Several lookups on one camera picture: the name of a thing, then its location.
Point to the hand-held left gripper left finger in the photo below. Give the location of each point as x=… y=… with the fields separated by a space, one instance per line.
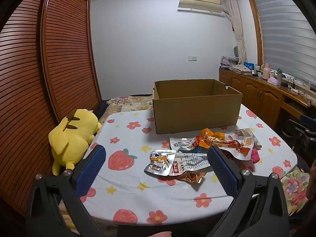
x=90 y=170

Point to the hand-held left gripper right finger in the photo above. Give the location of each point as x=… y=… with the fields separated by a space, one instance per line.
x=222 y=170

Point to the clear snack packet red trim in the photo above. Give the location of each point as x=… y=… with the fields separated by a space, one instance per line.
x=243 y=150

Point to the copper foil snack packet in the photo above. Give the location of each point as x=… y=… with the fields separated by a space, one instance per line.
x=192 y=177

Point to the pink snack packet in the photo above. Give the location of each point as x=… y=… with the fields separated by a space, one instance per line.
x=254 y=156

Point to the clear snack packet orange label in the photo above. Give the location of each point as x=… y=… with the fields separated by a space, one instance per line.
x=246 y=134

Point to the brown cardboard box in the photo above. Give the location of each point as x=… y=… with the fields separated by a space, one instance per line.
x=197 y=113

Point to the silver snack packet blue label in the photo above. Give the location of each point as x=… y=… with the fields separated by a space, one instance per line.
x=159 y=163

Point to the teal snack packet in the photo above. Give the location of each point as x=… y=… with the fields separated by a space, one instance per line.
x=198 y=149

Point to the yellow plush toy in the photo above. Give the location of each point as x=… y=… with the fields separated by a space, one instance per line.
x=71 y=138

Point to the strawberry print tablecloth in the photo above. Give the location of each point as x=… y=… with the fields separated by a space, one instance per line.
x=128 y=185

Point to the white snack packet green mark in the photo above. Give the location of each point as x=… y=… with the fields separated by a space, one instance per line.
x=181 y=143

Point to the dark blue bed sheet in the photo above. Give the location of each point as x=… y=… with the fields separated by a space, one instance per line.
x=101 y=111

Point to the floral blanket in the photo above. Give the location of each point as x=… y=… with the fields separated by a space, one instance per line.
x=128 y=103

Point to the wooden cabinet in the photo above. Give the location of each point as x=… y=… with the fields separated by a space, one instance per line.
x=251 y=91

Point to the black chair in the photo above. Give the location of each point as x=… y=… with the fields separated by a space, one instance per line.
x=298 y=130

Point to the pink tissue box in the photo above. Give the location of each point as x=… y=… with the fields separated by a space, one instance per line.
x=273 y=82

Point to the folded patterned fabric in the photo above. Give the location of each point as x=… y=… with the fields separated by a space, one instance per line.
x=240 y=69

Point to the white power strip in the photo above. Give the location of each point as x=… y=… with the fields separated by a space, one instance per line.
x=293 y=90

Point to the stack of purple packs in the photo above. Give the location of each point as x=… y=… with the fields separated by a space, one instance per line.
x=228 y=63

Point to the blue box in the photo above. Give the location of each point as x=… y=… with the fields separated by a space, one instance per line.
x=248 y=65

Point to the pink thermos jug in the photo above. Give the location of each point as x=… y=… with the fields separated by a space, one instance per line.
x=265 y=71

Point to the green bottle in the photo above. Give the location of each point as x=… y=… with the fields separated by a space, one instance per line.
x=279 y=76

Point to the small white fan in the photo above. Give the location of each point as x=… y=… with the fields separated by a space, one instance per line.
x=237 y=51

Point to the wooden slatted wardrobe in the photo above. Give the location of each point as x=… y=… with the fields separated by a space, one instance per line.
x=61 y=54

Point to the cream patterned curtain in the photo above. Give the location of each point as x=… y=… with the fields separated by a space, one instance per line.
x=235 y=24

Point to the grey window blind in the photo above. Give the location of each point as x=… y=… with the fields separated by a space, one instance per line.
x=284 y=29

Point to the white light switch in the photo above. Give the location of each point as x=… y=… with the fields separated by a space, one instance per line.
x=192 y=58

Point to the wooden window frame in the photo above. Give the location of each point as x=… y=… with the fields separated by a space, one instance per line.
x=254 y=24

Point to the wall air conditioner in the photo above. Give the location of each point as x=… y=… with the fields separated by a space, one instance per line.
x=200 y=2

